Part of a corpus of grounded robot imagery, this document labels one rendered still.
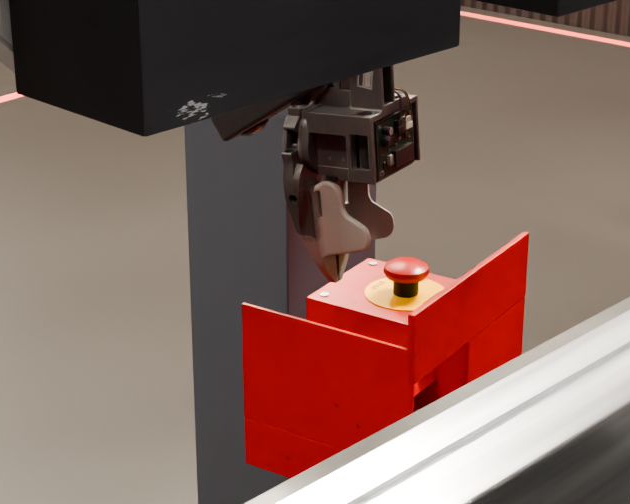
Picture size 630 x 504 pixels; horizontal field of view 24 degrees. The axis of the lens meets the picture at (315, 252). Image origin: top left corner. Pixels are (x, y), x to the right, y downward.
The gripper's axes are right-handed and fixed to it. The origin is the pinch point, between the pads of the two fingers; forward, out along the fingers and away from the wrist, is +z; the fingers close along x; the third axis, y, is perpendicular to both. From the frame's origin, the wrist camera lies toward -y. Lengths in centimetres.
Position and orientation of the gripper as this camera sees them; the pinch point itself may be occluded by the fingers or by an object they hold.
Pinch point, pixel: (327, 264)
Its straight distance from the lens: 118.1
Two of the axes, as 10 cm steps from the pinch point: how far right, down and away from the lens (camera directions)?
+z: 0.7, 9.4, 3.4
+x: 5.5, -3.2, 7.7
